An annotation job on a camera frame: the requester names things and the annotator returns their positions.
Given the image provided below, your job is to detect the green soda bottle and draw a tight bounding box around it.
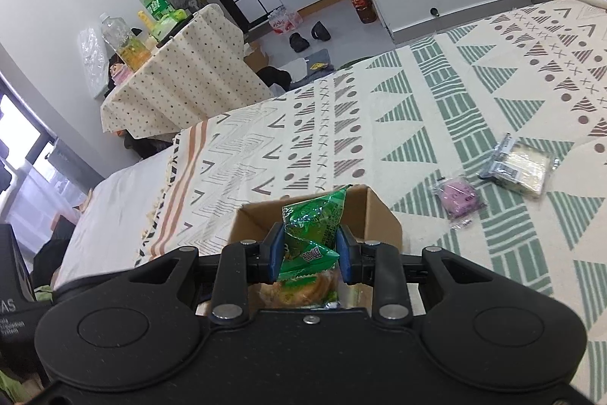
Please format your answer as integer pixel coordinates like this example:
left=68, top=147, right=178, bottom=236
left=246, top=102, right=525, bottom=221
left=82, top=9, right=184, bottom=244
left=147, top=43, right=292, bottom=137
left=137, top=0, right=174, bottom=19

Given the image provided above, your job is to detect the patterned bed blanket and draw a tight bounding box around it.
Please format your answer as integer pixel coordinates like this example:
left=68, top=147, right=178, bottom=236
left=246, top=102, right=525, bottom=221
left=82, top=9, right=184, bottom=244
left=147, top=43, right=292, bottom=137
left=135, top=0, right=607, bottom=405

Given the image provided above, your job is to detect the green label cracker packet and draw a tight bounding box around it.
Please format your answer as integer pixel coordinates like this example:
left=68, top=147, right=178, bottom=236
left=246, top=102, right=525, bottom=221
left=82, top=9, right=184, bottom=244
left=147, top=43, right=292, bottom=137
left=258, top=269, right=341, bottom=310

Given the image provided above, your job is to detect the clear bottle with yellow liquid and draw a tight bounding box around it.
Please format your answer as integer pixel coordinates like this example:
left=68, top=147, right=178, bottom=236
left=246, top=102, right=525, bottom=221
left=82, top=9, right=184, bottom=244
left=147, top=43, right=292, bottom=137
left=101, top=13, right=143, bottom=71

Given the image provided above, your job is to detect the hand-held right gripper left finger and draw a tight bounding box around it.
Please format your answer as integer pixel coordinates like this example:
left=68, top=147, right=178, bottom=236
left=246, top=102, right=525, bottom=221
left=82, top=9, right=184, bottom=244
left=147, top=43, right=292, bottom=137
left=120, top=222, right=288, bottom=323

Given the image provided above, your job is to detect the small dark green snack packet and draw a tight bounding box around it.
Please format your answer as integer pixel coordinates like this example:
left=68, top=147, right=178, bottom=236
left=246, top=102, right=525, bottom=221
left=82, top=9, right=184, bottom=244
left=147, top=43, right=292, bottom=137
left=277, top=184, right=352, bottom=282

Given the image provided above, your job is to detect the dark bag on floor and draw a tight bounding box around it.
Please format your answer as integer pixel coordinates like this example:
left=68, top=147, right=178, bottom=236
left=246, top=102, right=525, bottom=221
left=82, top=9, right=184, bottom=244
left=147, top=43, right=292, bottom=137
left=258, top=66, right=292, bottom=95

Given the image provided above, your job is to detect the pink round snack packet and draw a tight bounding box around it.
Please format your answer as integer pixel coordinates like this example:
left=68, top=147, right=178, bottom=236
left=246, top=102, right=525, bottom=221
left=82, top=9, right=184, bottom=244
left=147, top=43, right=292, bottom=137
left=429, top=176, right=489, bottom=229

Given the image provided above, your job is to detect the white bed sheet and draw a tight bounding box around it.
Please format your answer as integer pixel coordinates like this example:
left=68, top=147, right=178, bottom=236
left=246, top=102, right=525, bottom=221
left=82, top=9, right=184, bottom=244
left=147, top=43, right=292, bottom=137
left=52, top=146, right=178, bottom=287

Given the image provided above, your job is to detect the grey floor mat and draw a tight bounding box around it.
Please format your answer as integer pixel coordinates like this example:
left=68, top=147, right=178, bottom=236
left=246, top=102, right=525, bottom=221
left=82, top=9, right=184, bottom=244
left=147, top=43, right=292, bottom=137
left=303, top=49, right=335, bottom=78

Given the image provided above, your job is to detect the brown cardboard box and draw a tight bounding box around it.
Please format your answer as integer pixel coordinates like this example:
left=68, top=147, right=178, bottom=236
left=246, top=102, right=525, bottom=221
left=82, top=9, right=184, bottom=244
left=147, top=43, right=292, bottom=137
left=228, top=184, right=404, bottom=321

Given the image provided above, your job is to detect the table with dotted tablecloth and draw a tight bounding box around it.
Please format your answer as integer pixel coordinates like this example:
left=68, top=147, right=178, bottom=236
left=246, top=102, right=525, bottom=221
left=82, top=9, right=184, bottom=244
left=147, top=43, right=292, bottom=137
left=101, top=4, right=273, bottom=135

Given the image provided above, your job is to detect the clear plastic bag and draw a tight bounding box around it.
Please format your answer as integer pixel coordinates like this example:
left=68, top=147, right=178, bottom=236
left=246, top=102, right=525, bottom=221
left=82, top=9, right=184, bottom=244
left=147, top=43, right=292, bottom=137
left=76, top=25, right=112, bottom=99

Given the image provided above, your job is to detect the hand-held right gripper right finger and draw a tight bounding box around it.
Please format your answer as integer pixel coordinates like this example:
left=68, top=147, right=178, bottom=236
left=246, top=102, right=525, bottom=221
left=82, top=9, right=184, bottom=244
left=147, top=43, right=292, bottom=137
left=336, top=229, right=492, bottom=322

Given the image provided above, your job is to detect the pack of water bottles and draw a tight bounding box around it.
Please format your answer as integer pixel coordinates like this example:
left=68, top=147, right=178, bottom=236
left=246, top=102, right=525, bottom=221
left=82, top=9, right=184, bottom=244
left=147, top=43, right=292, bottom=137
left=268, top=6, right=304, bottom=35

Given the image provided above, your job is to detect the small cardboard box on floor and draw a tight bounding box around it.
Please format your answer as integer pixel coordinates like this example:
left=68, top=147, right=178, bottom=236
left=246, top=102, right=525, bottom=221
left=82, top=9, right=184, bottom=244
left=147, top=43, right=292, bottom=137
left=244, top=42, right=269, bottom=71

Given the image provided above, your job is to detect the window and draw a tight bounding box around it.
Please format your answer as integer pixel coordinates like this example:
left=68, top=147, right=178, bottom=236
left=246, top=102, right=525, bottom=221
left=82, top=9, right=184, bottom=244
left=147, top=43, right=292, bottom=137
left=0, top=73, right=105, bottom=223

